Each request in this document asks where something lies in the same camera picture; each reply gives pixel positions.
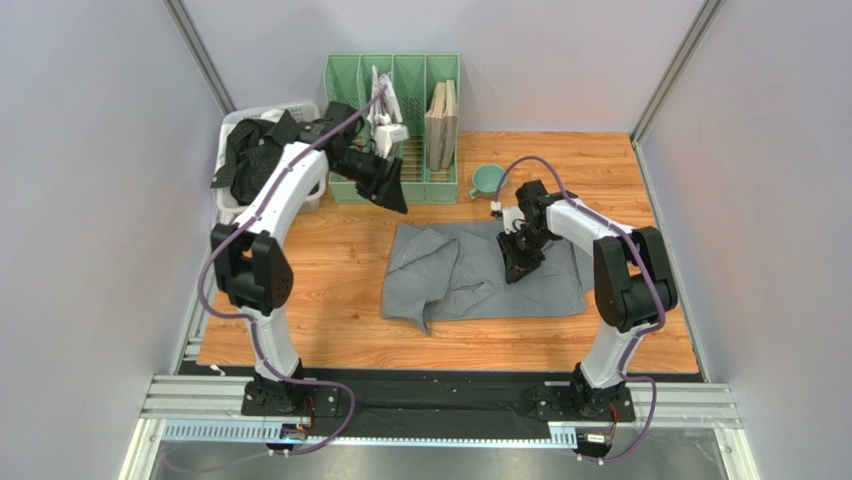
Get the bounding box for aluminium frame rail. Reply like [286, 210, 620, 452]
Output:
[142, 373, 742, 448]

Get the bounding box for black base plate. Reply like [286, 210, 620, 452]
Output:
[179, 362, 637, 441]

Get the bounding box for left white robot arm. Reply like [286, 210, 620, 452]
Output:
[207, 102, 408, 416]

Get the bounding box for grey long sleeve shirt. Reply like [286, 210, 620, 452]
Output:
[380, 220, 593, 334]

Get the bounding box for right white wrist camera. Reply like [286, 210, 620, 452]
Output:
[490, 201, 526, 234]

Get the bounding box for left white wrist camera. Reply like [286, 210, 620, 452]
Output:
[372, 123, 410, 159]

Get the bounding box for teal cup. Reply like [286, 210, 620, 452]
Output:
[468, 164, 506, 199]

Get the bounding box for grey magazines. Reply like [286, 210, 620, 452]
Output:
[367, 66, 403, 128]

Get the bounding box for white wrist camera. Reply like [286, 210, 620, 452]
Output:
[490, 201, 526, 234]
[372, 123, 410, 159]

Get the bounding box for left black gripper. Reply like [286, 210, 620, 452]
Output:
[333, 149, 410, 217]

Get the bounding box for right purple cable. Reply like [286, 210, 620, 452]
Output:
[492, 155, 668, 465]

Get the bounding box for brown books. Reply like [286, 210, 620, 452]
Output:
[424, 79, 458, 171]

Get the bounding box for green file organizer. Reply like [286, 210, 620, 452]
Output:
[323, 53, 461, 205]

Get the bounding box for black striped shirt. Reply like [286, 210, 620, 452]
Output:
[210, 113, 321, 208]

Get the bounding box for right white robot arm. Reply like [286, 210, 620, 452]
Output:
[490, 181, 678, 419]

